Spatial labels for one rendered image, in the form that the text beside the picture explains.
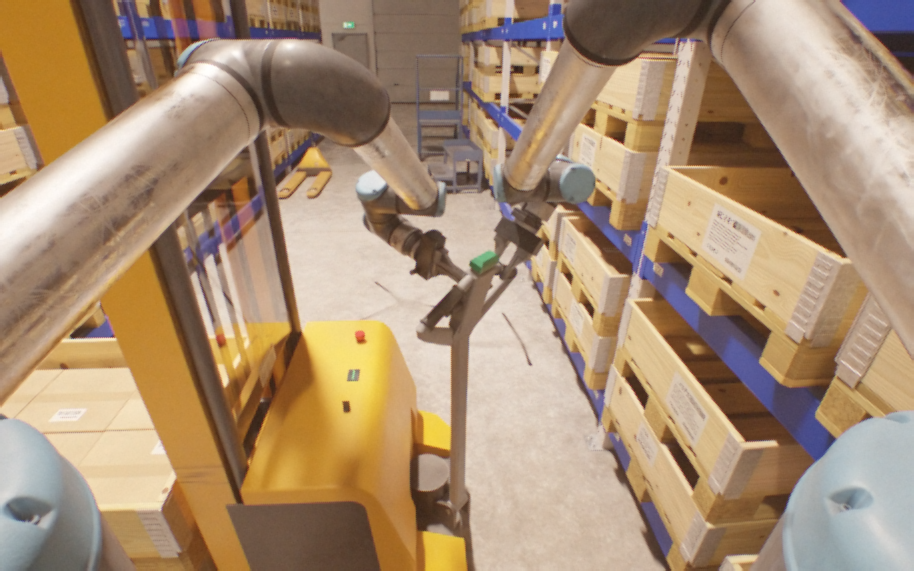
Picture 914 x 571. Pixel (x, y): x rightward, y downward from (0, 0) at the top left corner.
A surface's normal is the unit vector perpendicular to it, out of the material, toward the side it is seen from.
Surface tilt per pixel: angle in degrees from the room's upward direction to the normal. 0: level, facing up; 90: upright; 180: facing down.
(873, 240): 92
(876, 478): 9
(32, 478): 37
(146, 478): 0
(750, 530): 90
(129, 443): 0
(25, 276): 62
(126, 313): 90
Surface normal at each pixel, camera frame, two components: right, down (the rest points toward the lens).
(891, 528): -0.36, -0.83
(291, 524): 0.07, 0.48
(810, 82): -0.80, -0.22
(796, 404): -1.00, 0.02
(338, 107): 0.46, 0.59
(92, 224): 0.89, -0.17
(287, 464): 0.01, -0.88
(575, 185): 0.22, 0.29
